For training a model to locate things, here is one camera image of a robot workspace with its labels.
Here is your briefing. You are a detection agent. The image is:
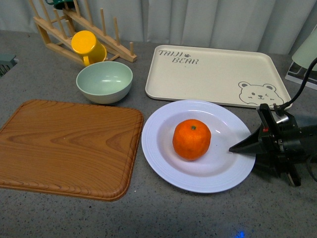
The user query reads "beige bear tray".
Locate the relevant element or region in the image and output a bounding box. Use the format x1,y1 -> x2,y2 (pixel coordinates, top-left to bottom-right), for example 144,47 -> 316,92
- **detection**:
145,45 -> 291,108

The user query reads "white wire cup rack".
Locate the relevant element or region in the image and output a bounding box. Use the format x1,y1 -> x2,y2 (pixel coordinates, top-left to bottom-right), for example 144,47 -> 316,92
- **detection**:
285,62 -> 317,90

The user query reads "grey object at edge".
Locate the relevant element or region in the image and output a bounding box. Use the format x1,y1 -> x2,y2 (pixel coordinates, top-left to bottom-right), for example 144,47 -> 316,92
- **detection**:
0,53 -> 18,77

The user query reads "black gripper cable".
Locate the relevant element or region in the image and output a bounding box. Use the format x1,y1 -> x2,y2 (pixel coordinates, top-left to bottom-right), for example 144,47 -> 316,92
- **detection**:
273,57 -> 317,111

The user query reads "yellow mug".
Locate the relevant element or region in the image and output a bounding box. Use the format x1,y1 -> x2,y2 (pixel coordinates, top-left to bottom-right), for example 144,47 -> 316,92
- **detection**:
71,30 -> 107,66

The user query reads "grey curtain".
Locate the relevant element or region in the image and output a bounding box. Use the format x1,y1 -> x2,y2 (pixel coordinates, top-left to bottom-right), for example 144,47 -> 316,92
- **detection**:
0,0 -> 317,55

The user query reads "dark green cup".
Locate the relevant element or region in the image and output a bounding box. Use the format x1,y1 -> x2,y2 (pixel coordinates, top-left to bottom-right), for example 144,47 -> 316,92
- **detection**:
45,0 -> 75,10

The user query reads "white ceramic plate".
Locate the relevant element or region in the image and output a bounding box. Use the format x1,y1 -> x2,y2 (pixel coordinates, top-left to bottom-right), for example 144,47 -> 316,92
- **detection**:
142,100 -> 255,193

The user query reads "wooden brown tray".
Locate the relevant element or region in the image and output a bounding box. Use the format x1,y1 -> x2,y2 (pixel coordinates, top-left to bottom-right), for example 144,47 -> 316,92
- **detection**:
0,100 -> 144,201

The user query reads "green bowl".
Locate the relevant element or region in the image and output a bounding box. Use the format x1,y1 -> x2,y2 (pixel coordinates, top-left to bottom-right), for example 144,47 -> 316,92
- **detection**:
76,61 -> 133,104

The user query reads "wooden dish rack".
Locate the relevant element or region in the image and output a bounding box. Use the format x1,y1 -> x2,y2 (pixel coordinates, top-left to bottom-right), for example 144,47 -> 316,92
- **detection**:
29,0 -> 137,65

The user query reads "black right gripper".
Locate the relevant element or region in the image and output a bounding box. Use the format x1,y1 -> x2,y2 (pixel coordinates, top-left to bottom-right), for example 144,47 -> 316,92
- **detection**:
229,104 -> 317,186

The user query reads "green plastic cup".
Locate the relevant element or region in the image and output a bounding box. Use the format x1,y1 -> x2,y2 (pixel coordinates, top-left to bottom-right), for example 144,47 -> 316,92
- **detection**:
292,26 -> 317,69

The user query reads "orange fruit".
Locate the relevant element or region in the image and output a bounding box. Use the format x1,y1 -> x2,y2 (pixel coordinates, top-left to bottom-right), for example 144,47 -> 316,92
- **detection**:
172,119 -> 211,161

